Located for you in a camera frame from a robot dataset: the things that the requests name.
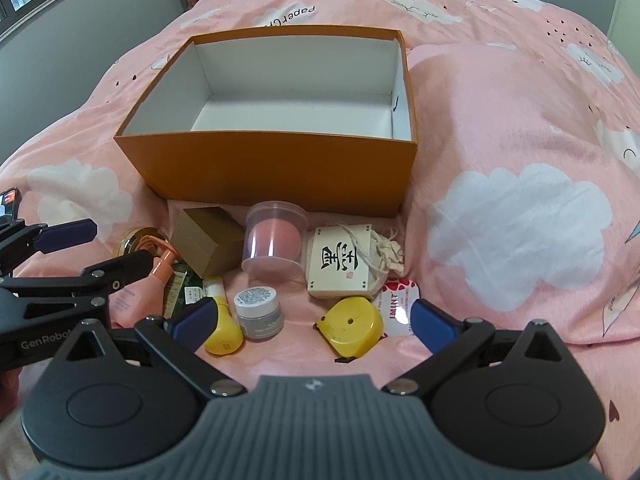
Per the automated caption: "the orange cardboard box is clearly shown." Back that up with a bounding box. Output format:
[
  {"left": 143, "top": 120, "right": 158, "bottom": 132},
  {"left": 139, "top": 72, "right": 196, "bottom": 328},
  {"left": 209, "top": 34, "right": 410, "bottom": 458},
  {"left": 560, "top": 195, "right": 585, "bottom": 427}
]
[{"left": 113, "top": 25, "right": 418, "bottom": 219}]

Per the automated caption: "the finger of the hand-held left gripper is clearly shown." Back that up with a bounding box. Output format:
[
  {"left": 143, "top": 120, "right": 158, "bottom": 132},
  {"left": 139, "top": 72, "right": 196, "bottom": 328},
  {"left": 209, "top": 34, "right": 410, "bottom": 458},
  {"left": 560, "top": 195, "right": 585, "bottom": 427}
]
[
  {"left": 0, "top": 250, "right": 153, "bottom": 311},
  {"left": 0, "top": 218, "right": 98, "bottom": 277}
]

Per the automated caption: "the cream drawstring cloth pouch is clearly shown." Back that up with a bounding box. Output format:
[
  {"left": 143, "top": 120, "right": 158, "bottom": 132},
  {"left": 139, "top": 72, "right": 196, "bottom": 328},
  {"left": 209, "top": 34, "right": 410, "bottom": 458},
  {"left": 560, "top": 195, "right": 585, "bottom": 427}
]
[{"left": 334, "top": 222, "right": 407, "bottom": 293}]

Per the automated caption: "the gold cardboard box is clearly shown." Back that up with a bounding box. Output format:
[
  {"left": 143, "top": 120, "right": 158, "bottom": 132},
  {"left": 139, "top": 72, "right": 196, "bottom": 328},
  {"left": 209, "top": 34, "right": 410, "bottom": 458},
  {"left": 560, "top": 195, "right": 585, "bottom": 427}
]
[{"left": 170, "top": 206, "right": 246, "bottom": 278}]

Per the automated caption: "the yellow tape measure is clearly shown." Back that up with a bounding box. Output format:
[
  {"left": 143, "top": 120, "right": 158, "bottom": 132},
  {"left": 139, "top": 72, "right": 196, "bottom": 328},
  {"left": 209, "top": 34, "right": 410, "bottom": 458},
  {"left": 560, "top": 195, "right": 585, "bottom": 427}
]
[{"left": 315, "top": 296, "right": 386, "bottom": 363}]

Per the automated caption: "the white packet with red hearts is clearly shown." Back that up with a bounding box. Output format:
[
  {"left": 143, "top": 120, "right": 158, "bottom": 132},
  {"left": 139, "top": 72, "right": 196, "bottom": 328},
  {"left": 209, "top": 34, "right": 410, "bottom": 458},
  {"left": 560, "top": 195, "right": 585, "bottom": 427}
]
[{"left": 372, "top": 277, "right": 423, "bottom": 343}]

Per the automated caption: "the pink pump bottle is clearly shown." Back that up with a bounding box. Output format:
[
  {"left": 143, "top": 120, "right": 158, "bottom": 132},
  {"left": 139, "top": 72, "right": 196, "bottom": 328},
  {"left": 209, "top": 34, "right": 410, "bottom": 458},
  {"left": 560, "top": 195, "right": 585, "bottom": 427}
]
[{"left": 107, "top": 241, "right": 178, "bottom": 328}]

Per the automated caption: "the clear container with pink puff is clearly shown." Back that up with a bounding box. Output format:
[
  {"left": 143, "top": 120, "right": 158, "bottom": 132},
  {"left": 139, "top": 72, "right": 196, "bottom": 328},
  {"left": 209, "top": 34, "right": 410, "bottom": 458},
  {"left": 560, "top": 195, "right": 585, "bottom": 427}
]
[{"left": 241, "top": 201, "right": 309, "bottom": 282}]

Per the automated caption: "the white box with black calligraphy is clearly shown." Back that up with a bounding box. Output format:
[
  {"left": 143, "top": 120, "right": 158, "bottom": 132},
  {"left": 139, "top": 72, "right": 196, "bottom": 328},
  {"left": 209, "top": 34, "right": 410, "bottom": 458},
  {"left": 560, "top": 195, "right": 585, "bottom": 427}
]
[{"left": 306, "top": 224, "right": 383, "bottom": 301}]

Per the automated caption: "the small white cream jar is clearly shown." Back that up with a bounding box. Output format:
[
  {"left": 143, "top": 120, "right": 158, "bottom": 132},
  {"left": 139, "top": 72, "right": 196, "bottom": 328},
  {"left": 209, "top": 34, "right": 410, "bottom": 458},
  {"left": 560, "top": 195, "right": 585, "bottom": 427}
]
[{"left": 234, "top": 287, "right": 286, "bottom": 342}]

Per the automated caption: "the yellow tube with white cap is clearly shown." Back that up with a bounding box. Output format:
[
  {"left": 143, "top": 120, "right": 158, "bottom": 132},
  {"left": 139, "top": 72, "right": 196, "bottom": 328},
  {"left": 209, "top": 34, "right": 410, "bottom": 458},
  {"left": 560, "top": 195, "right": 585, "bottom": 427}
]
[{"left": 202, "top": 276, "right": 245, "bottom": 356}]

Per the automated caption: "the round gold tin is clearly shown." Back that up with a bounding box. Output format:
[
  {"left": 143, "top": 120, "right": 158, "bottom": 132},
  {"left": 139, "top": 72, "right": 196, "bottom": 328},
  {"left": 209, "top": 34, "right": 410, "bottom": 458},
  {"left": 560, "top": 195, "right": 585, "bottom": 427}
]
[{"left": 117, "top": 227, "right": 173, "bottom": 261}]

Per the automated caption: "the green packet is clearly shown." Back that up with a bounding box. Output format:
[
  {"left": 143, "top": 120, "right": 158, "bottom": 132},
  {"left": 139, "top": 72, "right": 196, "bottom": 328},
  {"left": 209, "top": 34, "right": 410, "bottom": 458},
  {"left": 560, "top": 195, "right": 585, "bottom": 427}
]
[{"left": 162, "top": 260, "right": 213, "bottom": 318}]

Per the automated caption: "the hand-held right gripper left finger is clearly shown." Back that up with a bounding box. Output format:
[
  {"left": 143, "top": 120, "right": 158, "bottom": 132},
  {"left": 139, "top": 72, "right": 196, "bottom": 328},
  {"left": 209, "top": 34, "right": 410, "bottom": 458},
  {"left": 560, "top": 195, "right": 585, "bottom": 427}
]
[{"left": 50, "top": 296, "right": 247, "bottom": 399}]

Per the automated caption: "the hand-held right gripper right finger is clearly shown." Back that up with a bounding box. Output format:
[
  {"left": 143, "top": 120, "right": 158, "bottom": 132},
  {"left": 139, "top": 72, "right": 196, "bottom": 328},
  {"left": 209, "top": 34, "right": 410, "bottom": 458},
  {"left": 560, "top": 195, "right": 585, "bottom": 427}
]
[{"left": 384, "top": 299, "right": 576, "bottom": 397}]

